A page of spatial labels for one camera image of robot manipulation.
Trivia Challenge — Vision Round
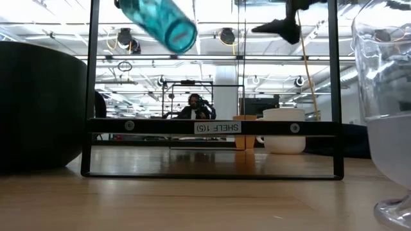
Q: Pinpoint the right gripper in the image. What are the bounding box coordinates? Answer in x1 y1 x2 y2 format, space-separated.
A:
251 0 329 46

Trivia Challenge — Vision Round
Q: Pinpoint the teal plastic tumbler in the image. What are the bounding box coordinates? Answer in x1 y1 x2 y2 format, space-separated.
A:
114 0 198 55

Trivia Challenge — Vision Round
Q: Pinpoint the white ceramic mug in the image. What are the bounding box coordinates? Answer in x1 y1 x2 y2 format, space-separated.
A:
256 108 306 155

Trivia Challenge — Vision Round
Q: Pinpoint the black mug yellow inside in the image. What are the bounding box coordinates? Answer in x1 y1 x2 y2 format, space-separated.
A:
0 40 88 173

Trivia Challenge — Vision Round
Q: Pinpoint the clear glass goblet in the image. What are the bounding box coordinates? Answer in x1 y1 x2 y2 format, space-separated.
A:
351 0 411 231

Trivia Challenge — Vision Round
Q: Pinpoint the person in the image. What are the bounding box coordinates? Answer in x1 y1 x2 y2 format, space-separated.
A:
175 93 217 120

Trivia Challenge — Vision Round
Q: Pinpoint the yellow cable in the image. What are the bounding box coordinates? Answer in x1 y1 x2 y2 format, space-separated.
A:
295 9 321 122

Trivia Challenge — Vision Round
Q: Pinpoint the black frame clear-top shelf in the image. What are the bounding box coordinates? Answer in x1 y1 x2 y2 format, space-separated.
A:
80 0 344 180

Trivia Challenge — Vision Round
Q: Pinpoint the black metal table frame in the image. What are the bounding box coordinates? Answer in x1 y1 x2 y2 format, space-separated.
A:
92 139 237 148

